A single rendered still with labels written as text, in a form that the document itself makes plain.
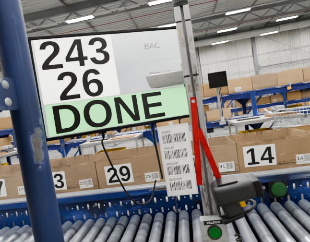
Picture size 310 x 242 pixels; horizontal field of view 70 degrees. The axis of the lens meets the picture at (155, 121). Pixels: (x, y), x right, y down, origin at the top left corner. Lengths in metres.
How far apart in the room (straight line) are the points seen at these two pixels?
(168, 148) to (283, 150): 0.83
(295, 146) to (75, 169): 1.20
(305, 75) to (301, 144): 5.14
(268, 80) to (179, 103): 5.44
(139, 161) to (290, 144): 0.79
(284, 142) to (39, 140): 1.21
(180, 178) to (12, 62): 0.50
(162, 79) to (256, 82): 5.37
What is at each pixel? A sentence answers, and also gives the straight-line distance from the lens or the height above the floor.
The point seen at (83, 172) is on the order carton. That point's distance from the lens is 1.39.
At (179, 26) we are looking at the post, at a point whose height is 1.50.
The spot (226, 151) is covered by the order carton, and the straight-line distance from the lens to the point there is 1.25.
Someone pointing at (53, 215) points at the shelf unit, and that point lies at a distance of 0.27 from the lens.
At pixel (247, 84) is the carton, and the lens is 5.95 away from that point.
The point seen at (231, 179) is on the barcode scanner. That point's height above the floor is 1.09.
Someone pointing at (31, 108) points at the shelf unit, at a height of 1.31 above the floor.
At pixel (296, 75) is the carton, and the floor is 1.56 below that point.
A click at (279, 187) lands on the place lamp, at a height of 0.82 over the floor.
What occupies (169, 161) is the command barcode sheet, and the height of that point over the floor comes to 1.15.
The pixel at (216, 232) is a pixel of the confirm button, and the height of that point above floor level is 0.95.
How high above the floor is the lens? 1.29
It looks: 3 degrees down
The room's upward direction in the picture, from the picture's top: 9 degrees counter-clockwise
